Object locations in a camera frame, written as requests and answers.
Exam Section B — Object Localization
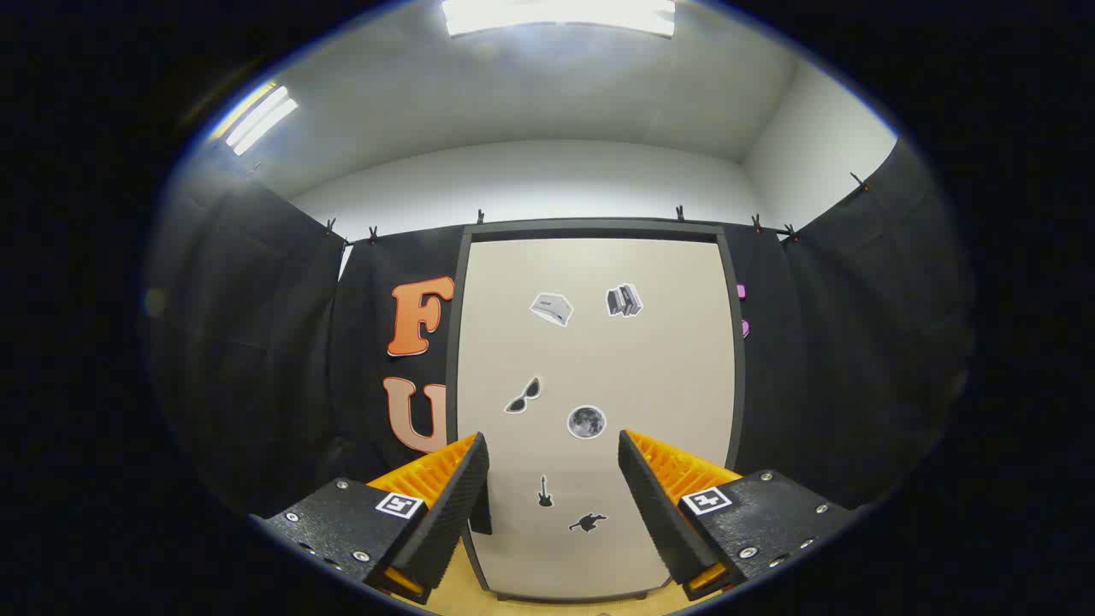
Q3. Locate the dark grey shoe cabinet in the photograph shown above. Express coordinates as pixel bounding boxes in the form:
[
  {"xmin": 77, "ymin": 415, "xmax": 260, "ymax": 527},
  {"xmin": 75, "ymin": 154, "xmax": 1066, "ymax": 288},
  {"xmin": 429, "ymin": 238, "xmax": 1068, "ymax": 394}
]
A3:
[{"xmin": 445, "ymin": 218, "xmax": 747, "ymax": 604}]

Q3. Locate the black backdrop cloth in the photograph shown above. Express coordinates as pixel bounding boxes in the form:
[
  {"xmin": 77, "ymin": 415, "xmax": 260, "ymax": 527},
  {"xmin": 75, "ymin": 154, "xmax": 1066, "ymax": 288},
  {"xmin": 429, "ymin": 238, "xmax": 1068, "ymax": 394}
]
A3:
[{"xmin": 145, "ymin": 141, "xmax": 976, "ymax": 523}]

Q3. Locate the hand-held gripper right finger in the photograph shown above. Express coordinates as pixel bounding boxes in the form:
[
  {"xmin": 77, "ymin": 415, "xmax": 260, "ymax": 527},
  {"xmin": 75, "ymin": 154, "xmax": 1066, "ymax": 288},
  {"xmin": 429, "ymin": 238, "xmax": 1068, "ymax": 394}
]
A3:
[{"xmin": 618, "ymin": 429, "xmax": 858, "ymax": 602}]

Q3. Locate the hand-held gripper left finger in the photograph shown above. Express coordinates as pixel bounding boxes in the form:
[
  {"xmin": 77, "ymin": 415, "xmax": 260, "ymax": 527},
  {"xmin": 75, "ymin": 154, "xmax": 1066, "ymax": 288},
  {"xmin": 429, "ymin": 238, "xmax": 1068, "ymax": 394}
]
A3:
[{"xmin": 251, "ymin": 432, "xmax": 493, "ymax": 606}]

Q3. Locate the long ceiling light panel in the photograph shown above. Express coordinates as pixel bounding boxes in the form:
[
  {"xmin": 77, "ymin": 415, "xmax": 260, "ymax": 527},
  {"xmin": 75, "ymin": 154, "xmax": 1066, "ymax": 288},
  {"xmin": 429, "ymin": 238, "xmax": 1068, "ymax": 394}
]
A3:
[
  {"xmin": 224, "ymin": 84, "xmax": 299, "ymax": 157},
  {"xmin": 441, "ymin": 0, "xmax": 677, "ymax": 39}
]

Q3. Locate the beige shoe cabinet door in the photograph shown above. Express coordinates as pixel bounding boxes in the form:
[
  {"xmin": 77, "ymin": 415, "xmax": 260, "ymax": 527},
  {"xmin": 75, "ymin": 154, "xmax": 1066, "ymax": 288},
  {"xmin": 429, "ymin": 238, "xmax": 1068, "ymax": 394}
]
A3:
[{"xmin": 458, "ymin": 238, "xmax": 737, "ymax": 600}]

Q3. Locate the row of black cloth clips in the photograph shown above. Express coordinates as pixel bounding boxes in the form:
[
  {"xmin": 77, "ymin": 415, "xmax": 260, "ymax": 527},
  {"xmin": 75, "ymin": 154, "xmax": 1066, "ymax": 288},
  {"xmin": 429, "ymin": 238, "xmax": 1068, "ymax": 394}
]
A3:
[{"xmin": 323, "ymin": 171, "xmax": 867, "ymax": 245}]

